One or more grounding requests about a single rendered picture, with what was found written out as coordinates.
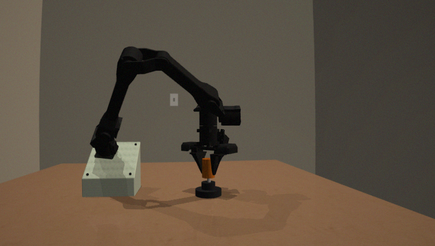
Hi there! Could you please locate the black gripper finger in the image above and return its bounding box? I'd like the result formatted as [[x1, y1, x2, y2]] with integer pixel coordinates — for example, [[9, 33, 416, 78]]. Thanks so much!
[[190, 151, 207, 174], [210, 154, 226, 175]]

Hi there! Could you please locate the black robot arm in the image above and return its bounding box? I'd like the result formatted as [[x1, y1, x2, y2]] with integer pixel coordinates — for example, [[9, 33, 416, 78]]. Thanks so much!
[[90, 47, 241, 159]]

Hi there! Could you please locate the orange knob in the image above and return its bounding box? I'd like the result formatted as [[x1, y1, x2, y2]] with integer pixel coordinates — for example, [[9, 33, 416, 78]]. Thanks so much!
[[202, 158, 215, 178]]

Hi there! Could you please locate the black round pedestal with silver shaft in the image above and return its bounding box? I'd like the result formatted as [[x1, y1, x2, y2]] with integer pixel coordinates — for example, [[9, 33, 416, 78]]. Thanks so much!
[[195, 178, 222, 199]]

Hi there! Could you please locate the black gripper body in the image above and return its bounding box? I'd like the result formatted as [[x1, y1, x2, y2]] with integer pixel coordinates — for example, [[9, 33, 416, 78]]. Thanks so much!
[[181, 126, 238, 154]]

